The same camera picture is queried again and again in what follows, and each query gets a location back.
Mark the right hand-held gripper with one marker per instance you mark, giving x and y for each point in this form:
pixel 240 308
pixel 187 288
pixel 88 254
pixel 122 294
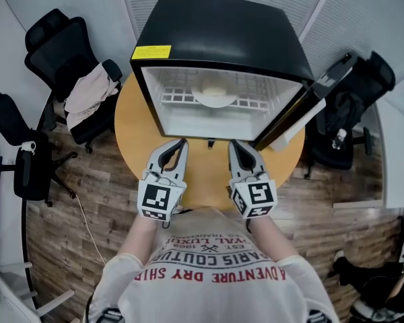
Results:
pixel 256 195

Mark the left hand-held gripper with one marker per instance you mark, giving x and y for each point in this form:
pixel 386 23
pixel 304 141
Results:
pixel 158 197

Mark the white round plate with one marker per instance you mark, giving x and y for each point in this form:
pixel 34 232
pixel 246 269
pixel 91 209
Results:
pixel 215 101

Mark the white dough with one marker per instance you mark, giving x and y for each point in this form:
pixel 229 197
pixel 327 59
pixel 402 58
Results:
pixel 214 87

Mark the white microwave oven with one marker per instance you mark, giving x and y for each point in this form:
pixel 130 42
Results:
pixel 222 35

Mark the person's right forearm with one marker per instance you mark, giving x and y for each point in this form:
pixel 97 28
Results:
pixel 272 241

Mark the person's left forearm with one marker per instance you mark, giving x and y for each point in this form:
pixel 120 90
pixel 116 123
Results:
pixel 141 241

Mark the round wooden table black base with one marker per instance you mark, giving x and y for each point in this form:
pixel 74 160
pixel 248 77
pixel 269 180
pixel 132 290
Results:
pixel 205 177

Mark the black office chair with backpack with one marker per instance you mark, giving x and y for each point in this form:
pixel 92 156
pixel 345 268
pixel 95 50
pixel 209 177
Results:
pixel 333 150

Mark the clear water bottle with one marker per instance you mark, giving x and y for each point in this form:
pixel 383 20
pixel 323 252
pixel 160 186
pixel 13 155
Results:
pixel 338 140

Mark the beige cloth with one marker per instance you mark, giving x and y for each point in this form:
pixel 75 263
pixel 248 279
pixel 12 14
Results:
pixel 87 99

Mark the black backpack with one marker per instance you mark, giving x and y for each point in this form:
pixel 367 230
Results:
pixel 345 111

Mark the black mesh office chair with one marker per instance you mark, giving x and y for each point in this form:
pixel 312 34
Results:
pixel 30 177

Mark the person's white printed shirt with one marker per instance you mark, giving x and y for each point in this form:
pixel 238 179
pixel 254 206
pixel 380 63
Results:
pixel 205 298

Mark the small white device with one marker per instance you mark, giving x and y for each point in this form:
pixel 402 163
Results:
pixel 29 146

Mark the black office chair with cloth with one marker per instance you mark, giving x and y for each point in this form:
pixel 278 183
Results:
pixel 64 52

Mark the white desk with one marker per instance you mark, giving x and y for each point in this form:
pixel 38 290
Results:
pixel 397 163

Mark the white frame furniture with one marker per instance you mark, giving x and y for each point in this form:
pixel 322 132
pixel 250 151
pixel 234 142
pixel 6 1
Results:
pixel 13 301

